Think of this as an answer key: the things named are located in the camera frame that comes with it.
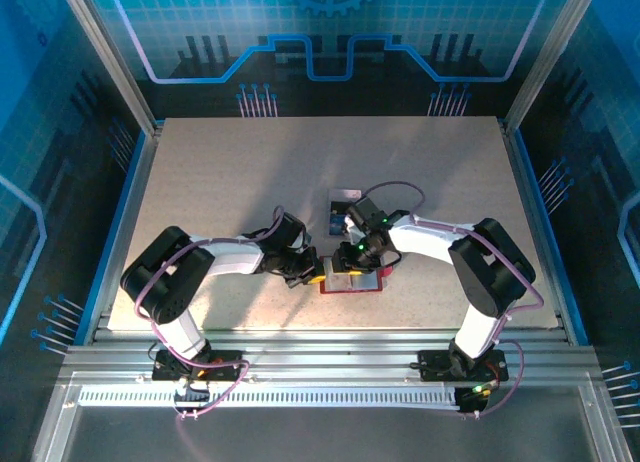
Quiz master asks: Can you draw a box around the aluminium side rail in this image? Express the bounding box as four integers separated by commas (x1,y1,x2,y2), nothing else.
74,119,165,346
498,116,591,346

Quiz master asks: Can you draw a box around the aluminium front rail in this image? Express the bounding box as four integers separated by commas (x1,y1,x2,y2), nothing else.
58,328,604,386

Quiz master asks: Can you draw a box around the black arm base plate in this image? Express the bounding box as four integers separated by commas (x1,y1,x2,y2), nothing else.
151,349,246,383
417,349,510,383

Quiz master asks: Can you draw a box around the grey metal shelf plate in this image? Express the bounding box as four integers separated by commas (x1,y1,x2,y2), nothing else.
62,406,601,462

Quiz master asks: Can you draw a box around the red tray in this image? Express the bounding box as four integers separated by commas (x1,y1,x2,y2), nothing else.
318,255,392,296

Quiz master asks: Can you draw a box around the aluminium frame post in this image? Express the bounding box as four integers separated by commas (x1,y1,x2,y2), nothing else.
504,0,604,133
55,0,164,136

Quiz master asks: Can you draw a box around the black controller board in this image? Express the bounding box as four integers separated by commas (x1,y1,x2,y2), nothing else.
457,384,494,416

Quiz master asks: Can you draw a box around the white slotted cable duct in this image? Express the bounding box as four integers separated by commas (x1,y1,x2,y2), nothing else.
77,385,461,409

